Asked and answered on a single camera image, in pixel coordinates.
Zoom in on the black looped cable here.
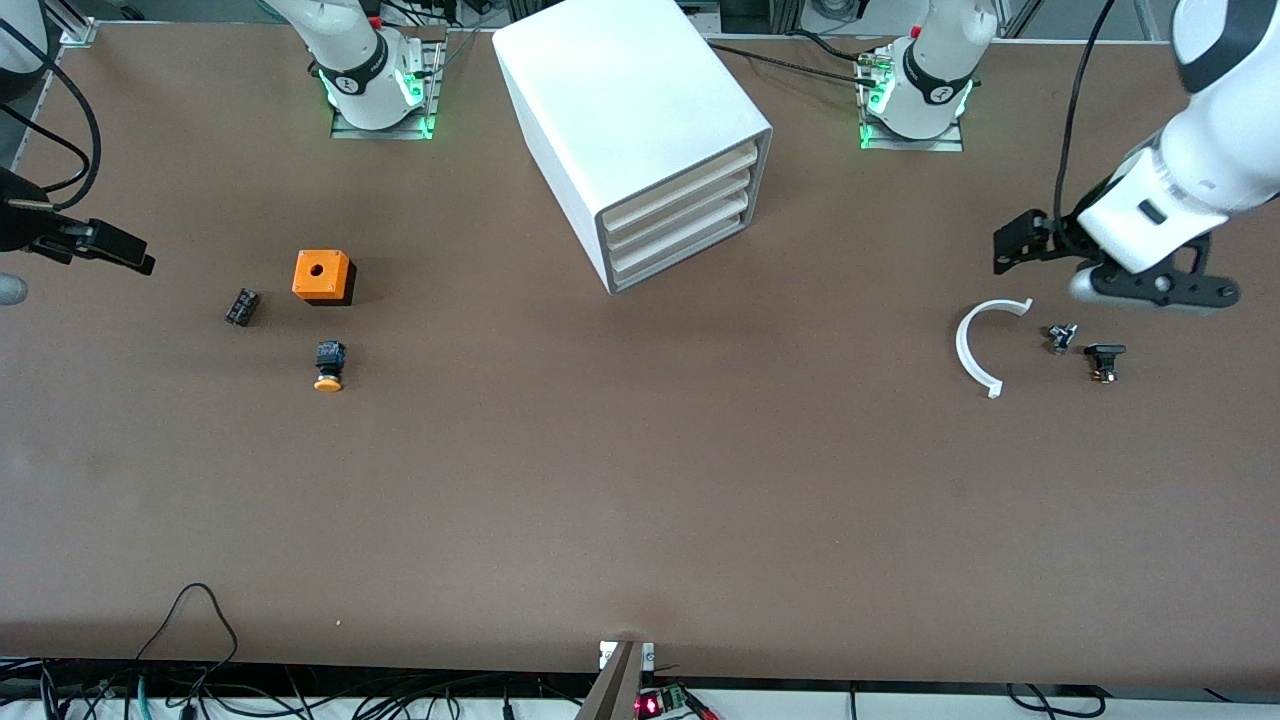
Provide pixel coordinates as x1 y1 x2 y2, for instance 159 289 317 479
135 583 241 693

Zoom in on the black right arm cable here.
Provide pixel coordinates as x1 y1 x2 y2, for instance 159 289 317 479
0 18 103 213

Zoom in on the white drawer cabinet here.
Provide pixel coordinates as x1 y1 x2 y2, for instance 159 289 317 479
492 0 774 296

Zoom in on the aluminium frame profile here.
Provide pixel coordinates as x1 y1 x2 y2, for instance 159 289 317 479
42 0 98 47

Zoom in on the white curved plastic arc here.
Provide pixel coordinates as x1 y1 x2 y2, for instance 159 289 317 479
955 298 1034 399

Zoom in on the orange box with hole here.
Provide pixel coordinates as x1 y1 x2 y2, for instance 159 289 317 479
292 250 357 307

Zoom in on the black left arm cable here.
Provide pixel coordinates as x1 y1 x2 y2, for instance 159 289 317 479
1052 0 1119 233

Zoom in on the circuit board with red light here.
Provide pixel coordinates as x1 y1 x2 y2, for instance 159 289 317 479
635 683 717 720

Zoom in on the wooden camera mount bracket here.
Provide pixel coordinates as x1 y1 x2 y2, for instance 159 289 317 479
575 640 656 720

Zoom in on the orange push button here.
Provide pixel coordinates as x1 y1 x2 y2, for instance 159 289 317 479
313 340 348 393

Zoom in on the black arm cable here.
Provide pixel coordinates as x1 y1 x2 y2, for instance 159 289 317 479
1052 0 1119 233
0 18 103 213

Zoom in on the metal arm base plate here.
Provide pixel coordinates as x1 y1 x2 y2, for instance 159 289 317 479
858 50 966 153
330 40 446 141

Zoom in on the black cable to base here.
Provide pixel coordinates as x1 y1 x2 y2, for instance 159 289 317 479
705 30 883 87

